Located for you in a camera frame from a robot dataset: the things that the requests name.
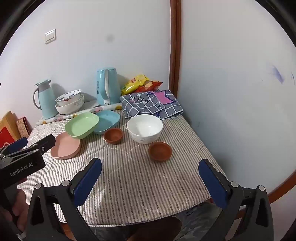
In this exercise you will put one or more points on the grey patterned cloth bag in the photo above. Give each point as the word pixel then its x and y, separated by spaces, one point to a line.
pixel 143 104

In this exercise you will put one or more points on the light blue electric kettle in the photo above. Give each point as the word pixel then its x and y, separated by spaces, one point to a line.
pixel 101 88

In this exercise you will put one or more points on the wooden door frame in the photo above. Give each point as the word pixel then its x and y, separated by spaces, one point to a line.
pixel 175 46

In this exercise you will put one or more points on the green plate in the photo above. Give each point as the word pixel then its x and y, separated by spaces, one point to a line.
pixel 81 125

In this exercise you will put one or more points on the white bowl with grey scrolls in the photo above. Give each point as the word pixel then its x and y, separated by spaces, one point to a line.
pixel 69 110

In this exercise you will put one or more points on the large white bowl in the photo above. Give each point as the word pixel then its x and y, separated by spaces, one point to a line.
pixel 144 127

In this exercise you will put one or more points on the tan wooden box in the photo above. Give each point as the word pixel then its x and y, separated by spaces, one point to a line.
pixel 9 122

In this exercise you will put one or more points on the white light switch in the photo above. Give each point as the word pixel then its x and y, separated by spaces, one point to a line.
pixel 50 36

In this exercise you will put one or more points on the yellow chips bag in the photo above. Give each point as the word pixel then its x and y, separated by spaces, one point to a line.
pixel 135 84

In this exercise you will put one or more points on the person's left hand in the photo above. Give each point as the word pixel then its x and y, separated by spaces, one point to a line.
pixel 20 204

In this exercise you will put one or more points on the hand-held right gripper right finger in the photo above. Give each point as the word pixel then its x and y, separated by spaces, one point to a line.
pixel 212 185

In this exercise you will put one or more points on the small brown bowl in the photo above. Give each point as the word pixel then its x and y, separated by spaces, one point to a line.
pixel 159 151
pixel 113 135

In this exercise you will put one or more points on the striped quilted tablecloth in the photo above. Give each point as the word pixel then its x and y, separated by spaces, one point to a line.
pixel 138 180

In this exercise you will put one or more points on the floral oilcloth mat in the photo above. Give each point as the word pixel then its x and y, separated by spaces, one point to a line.
pixel 111 107

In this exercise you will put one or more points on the pink plate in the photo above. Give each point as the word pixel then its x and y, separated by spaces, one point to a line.
pixel 66 146

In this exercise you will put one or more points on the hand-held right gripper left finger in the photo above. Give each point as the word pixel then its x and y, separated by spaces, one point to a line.
pixel 87 183

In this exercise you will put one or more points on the red chips bag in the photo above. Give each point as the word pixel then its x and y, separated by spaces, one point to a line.
pixel 148 87

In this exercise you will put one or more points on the brown patterned box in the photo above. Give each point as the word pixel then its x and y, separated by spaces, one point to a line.
pixel 23 127

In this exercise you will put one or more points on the blue plate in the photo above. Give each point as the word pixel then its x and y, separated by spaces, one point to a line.
pixel 107 120

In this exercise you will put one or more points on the blue and red patterned bowl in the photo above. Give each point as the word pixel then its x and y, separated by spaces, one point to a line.
pixel 69 97

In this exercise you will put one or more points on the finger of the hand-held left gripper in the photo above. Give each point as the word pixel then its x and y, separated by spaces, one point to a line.
pixel 45 141
pixel 18 143

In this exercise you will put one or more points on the red box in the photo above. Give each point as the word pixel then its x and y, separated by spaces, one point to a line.
pixel 5 138

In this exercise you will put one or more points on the light blue thermos jug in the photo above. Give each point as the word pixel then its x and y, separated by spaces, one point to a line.
pixel 46 102

